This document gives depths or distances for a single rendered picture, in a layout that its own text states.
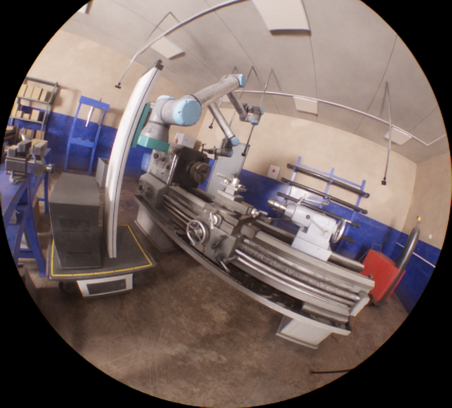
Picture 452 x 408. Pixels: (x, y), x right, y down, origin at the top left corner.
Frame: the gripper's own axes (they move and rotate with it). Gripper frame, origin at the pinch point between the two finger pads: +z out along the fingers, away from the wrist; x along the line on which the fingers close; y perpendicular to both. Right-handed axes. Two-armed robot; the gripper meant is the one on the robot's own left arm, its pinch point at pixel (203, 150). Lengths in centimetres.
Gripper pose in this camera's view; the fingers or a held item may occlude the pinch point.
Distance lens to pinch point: 174.0
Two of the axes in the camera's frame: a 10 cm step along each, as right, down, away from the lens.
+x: -2.7, 3.3, -9.1
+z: -9.6, -1.8, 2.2
